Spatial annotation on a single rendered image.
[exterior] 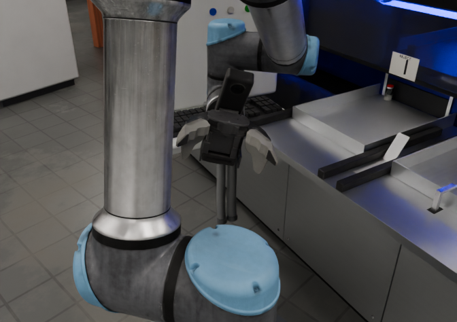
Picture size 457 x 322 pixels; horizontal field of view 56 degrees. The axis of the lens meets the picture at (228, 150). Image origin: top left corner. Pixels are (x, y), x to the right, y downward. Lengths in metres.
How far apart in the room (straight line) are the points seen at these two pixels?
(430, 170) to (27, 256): 1.75
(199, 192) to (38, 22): 2.09
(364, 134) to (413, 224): 0.35
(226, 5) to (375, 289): 1.06
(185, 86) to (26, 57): 2.55
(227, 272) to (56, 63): 3.56
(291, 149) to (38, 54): 3.07
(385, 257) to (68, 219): 1.55
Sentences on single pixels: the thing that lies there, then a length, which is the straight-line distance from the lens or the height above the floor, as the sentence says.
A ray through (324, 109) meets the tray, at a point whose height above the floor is 0.88.
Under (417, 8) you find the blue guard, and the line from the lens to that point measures 1.21.
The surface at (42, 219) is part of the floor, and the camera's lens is 2.41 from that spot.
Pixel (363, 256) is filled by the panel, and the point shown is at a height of 0.34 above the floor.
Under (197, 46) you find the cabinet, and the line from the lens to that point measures 1.39.
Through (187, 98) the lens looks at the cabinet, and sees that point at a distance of 1.43.
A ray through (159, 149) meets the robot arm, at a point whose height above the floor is 1.13.
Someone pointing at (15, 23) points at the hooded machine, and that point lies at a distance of 3.77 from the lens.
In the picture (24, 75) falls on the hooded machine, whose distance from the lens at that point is 3.86.
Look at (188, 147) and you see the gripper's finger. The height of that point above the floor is 1.05.
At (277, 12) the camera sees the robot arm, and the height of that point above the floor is 1.27.
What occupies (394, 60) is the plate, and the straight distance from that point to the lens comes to 1.26.
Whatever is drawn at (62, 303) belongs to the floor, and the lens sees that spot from 1.95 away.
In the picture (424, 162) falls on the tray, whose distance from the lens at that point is 1.07.
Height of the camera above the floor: 1.39
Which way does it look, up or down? 30 degrees down
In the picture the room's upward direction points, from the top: straight up
